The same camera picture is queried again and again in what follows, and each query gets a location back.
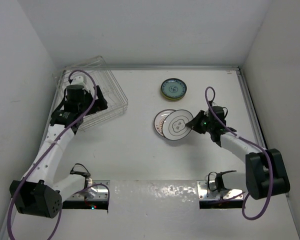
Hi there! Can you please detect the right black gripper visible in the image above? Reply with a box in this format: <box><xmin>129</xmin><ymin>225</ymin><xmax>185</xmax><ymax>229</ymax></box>
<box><xmin>185</xmin><ymin>110</ymin><xmax>214</xmax><ymax>134</ymax></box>

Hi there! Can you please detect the white plate green rim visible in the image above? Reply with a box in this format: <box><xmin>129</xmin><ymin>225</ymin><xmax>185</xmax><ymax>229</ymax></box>
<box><xmin>162</xmin><ymin>109</ymin><xmax>194</xmax><ymax>141</ymax></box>

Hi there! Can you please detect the white floral plate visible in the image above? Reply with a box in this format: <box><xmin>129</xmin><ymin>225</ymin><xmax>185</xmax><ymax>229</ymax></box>
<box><xmin>153</xmin><ymin>109</ymin><xmax>176</xmax><ymax>138</ymax></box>

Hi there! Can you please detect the dark green plate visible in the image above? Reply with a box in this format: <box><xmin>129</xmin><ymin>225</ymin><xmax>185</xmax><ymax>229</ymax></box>
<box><xmin>160</xmin><ymin>78</ymin><xmax>188</xmax><ymax>99</ymax></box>

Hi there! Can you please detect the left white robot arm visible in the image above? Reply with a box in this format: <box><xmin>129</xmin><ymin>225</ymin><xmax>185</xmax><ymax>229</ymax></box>
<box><xmin>9</xmin><ymin>83</ymin><xmax>108</xmax><ymax>219</ymax></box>

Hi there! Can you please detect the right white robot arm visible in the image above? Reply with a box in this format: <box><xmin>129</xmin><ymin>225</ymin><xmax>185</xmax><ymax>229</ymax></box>
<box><xmin>186</xmin><ymin>106</ymin><xmax>291</xmax><ymax>200</ymax></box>

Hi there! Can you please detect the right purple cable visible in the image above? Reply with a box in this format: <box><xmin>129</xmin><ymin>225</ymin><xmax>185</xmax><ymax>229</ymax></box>
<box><xmin>204</xmin><ymin>86</ymin><xmax>275</xmax><ymax>221</ymax></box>

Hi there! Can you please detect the purple cable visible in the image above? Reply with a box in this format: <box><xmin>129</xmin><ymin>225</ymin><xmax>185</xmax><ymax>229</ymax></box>
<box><xmin>7</xmin><ymin>69</ymin><xmax>111</xmax><ymax>240</ymax></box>
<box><xmin>204</xmin><ymin>86</ymin><xmax>275</xmax><ymax>221</ymax></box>

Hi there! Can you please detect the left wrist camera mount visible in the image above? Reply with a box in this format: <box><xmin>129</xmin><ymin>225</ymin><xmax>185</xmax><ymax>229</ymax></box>
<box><xmin>69</xmin><ymin>75</ymin><xmax>88</xmax><ymax>89</ymax></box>

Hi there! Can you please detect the wire dish rack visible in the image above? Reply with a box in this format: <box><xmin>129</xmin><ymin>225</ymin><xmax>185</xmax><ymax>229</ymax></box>
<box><xmin>52</xmin><ymin>55</ymin><xmax>128</xmax><ymax>131</ymax></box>

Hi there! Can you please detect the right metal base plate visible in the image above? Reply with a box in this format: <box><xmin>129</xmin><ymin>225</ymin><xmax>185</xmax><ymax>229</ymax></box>
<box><xmin>197</xmin><ymin>180</ymin><xmax>244</xmax><ymax>202</ymax></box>

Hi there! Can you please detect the metal base plate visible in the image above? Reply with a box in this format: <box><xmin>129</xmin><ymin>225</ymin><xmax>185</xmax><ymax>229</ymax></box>
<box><xmin>197</xmin><ymin>180</ymin><xmax>244</xmax><ymax>202</ymax></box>
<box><xmin>67</xmin><ymin>180</ymin><xmax>110</xmax><ymax>201</ymax></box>

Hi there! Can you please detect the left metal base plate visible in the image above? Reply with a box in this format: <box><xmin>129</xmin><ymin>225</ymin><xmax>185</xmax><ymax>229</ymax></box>
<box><xmin>67</xmin><ymin>180</ymin><xmax>110</xmax><ymax>201</ymax></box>

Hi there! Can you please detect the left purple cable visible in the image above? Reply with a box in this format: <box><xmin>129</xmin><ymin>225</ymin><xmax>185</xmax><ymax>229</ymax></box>
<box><xmin>7</xmin><ymin>69</ymin><xmax>111</xmax><ymax>240</ymax></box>

